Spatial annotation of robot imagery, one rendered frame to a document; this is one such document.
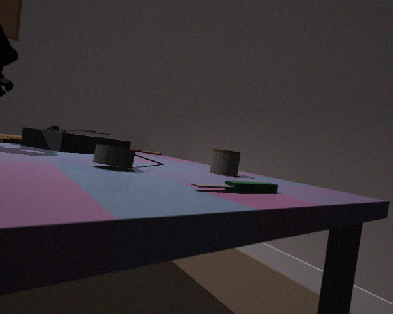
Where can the wooden board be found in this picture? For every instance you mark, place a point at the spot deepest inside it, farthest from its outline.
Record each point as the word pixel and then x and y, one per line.
pixel 10 138

